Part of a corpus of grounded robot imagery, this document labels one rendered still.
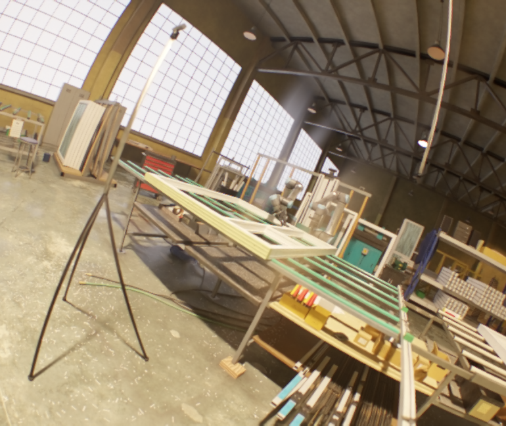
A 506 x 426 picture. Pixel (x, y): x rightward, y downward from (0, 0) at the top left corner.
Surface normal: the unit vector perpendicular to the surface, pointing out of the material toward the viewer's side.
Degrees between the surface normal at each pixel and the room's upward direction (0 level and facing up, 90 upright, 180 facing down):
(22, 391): 0
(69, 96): 90
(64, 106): 90
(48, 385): 0
